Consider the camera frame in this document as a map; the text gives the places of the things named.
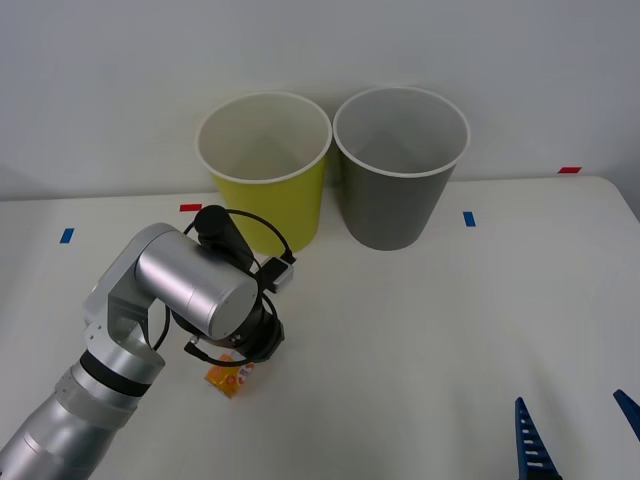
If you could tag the silver and black left arm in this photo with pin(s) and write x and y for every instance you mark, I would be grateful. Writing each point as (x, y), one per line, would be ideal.
(195, 285)

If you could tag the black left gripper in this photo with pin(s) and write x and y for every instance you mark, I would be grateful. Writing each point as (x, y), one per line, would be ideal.
(274, 340)

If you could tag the yellow-green plastic bin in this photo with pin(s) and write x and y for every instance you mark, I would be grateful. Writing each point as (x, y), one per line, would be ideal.
(285, 210)

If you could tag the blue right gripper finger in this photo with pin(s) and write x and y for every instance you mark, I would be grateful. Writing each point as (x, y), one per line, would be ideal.
(631, 410)
(531, 445)

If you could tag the grey plastic bin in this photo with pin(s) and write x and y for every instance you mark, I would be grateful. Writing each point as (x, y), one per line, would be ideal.
(390, 210)

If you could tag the orange and white drink can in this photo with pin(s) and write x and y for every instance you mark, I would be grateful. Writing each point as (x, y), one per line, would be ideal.
(227, 380)

